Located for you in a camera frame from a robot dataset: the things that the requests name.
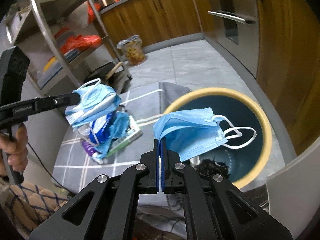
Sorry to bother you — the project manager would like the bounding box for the blue face mask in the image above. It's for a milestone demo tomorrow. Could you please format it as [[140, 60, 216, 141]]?
[[65, 78, 121, 128], [153, 107, 257, 161]]

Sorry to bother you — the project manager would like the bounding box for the blue plastic bag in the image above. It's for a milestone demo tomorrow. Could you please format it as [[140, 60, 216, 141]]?
[[97, 112, 129, 157]]

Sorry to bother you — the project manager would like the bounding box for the plaid sleeve forearm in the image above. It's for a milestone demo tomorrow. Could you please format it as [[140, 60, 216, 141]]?
[[1, 177, 71, 239]]

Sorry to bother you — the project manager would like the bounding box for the purple spray bottle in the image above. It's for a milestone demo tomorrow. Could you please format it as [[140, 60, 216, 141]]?
[[81, 140, 104, 165]]

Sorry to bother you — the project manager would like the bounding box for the teal bin with yellow rim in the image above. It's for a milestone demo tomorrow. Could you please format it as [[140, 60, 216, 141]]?
[[165, 87, 272, 189]]

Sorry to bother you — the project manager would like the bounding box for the person's left hand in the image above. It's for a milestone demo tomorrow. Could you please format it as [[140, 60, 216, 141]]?
[[1, 125, 28, 172]]

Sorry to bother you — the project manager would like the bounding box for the steel shelf rack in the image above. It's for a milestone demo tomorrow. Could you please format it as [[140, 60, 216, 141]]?
[[1, 0, 132, 96]]

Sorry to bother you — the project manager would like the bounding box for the green white medicine box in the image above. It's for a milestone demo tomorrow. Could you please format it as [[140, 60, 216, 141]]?
[[107, 115, 143, 157]]

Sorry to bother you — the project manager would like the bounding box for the grey checked cloth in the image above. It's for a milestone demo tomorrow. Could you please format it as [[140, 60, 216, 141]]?
[[51, 81, 271, 239]]

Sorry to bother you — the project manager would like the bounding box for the stainless oven with handles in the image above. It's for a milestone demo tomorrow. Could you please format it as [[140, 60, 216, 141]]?
[[207, 0, 259, 77]]

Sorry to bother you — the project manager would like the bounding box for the clear bag of snacks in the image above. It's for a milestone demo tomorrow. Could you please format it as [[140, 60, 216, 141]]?
[[117, 35, 146, 66]]

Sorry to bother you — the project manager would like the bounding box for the red plastic bag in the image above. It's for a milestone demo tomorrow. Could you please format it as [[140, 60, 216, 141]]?
[[60, 35, 103, 54]]

